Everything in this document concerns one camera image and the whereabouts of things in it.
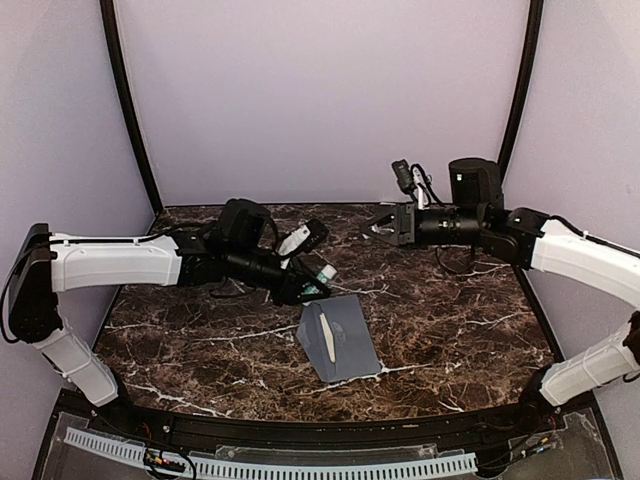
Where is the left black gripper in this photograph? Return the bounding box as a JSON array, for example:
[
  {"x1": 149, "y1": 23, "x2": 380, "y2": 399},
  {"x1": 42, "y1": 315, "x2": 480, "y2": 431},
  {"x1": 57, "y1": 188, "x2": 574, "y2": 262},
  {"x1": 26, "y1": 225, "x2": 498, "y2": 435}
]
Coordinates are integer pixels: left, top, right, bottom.
[{"x1": 226, "y1": 244, "x2": 332, "y2": 308}]

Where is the green white glue stick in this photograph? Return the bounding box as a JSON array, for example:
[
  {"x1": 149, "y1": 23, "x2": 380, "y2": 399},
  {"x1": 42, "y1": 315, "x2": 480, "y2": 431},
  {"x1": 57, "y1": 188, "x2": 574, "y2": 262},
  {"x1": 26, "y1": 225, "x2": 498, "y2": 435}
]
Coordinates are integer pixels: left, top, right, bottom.
[{"x1": 304, "y1": 264, "x2": 337, "y2": 295}]

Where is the beige letter paper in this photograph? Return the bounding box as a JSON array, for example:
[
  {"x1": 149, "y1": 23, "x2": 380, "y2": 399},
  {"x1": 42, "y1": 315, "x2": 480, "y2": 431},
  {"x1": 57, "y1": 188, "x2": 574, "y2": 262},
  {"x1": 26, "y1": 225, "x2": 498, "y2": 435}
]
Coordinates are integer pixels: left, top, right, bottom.
[{"x1": 319, "y1": 312, "x2": 336, "y2": 363}]

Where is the grey envelope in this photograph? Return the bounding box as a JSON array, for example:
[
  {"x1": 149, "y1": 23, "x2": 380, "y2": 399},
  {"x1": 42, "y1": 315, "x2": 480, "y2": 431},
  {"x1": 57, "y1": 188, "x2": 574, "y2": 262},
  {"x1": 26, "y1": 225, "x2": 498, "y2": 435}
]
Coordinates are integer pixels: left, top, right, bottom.
[{"x1": 296, "y1": 295, "x2": 381, "y2": 384}]

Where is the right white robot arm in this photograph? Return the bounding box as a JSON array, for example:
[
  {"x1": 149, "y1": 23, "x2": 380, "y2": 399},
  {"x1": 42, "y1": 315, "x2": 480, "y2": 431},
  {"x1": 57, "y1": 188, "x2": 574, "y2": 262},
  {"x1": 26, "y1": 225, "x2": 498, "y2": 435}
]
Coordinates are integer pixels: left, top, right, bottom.
[{"x1": 360, "y1": 158, "x2": 639, "y2": 434}]

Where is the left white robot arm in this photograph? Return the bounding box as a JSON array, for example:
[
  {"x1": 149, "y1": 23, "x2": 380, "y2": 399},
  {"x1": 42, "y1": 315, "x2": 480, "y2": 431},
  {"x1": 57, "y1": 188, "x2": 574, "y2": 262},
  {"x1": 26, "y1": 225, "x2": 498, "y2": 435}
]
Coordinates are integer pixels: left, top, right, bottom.
[{"x1": 1, "y1": 199, "x2": 331, "y2": 436}]

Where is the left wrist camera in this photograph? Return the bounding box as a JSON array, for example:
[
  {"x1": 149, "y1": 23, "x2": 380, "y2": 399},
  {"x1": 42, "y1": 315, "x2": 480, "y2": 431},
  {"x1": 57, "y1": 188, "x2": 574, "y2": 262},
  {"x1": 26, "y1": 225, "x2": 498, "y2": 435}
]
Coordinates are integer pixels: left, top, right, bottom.
[{"x1": 278, "y1": 218, "x2": 329, "y2": 259}]

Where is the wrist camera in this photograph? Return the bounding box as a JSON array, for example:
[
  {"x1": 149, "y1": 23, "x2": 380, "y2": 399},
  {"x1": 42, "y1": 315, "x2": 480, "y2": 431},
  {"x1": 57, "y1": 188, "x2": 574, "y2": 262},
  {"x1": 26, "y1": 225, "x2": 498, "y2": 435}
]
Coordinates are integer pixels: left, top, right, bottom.
[
  {"x1": 391, "y1": 159, "x2": 438, "y2": 210},
  {"x1": 278, "y1": 218, "x2": 329, "y2": 259}
]

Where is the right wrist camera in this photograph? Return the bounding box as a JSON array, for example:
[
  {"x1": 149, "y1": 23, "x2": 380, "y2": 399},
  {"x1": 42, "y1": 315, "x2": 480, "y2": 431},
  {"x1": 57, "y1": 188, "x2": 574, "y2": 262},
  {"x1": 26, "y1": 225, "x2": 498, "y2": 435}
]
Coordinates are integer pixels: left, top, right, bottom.
[{"x1": 391, "y1": 159, "x2": 438, "y2": 210}]

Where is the black front rail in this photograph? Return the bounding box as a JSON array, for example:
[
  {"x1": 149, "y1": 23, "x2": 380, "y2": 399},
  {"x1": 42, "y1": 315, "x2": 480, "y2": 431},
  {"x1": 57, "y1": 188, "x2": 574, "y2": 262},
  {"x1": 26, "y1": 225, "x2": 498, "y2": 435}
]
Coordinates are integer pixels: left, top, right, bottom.
[{"x1": 75, "y1": 401, "x2": 558, "y2": 451}]

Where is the white slotted cable duct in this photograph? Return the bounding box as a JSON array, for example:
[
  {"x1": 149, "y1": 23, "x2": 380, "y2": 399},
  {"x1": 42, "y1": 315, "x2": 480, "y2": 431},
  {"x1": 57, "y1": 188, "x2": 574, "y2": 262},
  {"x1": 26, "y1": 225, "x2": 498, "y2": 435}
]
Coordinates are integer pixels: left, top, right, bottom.
[{"x1": 63, "y1": 427, "x2": 477, "y2": 480}]

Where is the right black frame post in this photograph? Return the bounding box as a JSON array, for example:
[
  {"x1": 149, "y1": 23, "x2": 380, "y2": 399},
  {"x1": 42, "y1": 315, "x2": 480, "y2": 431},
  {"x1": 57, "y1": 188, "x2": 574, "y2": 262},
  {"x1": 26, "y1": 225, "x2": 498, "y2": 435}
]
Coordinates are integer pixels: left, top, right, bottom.
[{"x1": 497, "y1": 0, "x2": 545, "y2": 181}]

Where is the black frame post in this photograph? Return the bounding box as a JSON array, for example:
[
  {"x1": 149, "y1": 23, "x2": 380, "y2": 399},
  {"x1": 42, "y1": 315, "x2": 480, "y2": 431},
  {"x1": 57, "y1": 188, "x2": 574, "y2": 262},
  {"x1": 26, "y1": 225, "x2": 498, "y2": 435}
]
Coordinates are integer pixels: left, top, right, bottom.
[
  {"x1": 99, "y1": 0, "x2": 164, "y2": 216},
  {"x1": 497, "y1": 0, "x2": 545, "y2": 181}
]

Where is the left black frame post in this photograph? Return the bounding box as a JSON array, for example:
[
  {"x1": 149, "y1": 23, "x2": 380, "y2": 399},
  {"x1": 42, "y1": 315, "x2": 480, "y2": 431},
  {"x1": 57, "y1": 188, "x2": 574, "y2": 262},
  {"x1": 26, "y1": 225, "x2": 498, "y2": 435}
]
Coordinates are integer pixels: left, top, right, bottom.
[{"x1": 99, "y1": 0, "x2": 164, "y2": 216}]

